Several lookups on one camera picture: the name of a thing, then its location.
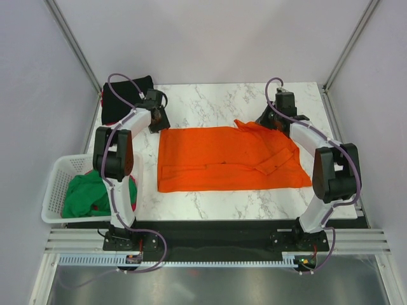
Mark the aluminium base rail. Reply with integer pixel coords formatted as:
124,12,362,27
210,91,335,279
45,229,390,255

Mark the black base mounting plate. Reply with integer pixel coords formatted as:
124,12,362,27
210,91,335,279
67,220,329,262

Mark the white plastic basket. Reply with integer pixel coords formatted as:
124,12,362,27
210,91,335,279
41,154,142,225

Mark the green t-shirt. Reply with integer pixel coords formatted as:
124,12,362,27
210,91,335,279
61,171,139,219

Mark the right aluminium frame post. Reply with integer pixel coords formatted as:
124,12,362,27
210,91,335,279
322,0,382,93

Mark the left aluminium frame post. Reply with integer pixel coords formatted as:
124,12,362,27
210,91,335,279
44,0,102,93

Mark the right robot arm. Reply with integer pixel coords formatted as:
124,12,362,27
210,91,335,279
257,88,361,250

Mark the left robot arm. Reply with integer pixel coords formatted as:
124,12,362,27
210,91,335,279
93,89,170,252

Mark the black folded t-shirt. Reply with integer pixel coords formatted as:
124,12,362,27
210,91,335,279
100,75,158,126

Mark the red t-shirt in basket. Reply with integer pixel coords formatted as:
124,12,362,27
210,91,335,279
85,170,137,216

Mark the orange t-shirt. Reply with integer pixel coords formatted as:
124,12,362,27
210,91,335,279
157,119,312,193

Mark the aluminium frame post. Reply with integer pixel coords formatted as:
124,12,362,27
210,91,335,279
322,0,382,93
44,0,102,93

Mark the white slotted cable duct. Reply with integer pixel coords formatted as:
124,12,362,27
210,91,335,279
58,254,310,268

